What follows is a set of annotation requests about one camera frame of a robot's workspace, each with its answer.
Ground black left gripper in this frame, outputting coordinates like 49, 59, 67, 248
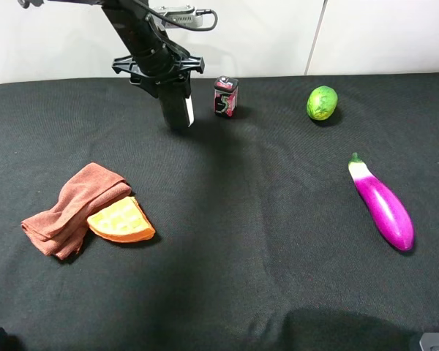
112, 43, 205, 99

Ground black white board eraser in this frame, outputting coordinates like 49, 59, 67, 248
158, 87, 194, 130

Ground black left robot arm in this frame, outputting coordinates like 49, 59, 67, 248
76, 0, 217, 99

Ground black red gum container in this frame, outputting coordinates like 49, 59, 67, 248
214, 76, 239, 118

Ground orange toy waffle slice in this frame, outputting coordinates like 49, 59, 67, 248
86, 196, 155, 244

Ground green toy lime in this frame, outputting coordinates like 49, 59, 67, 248
307, 86, 338, 121

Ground brown folded cloth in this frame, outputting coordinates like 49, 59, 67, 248
21, 162, 132, 260

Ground black tablecloth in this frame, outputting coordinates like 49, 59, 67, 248
0, 74, 439, 350

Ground purple toy eggplant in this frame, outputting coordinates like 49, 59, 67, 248
348, 152, 415, 252

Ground grey device bottom right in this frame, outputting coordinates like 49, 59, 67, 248
419, 333, 439, 351

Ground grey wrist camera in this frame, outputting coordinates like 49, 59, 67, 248
153, 5, 203, 29

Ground black camera cable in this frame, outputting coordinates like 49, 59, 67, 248
131, 0, 219, 32

